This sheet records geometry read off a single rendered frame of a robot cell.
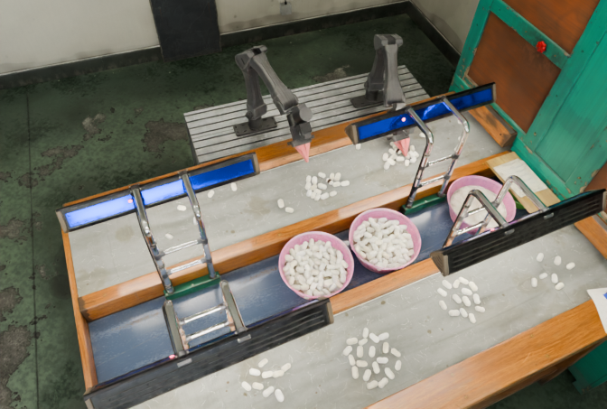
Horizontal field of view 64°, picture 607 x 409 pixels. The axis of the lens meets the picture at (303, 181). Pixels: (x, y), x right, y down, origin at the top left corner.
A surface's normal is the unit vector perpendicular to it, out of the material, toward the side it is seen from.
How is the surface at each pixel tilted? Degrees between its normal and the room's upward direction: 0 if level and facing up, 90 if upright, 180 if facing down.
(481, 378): 0
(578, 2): 90
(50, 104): 0
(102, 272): 0
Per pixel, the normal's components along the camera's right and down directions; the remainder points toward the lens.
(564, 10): -0.92, 0.29
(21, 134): 0.04, -0.63
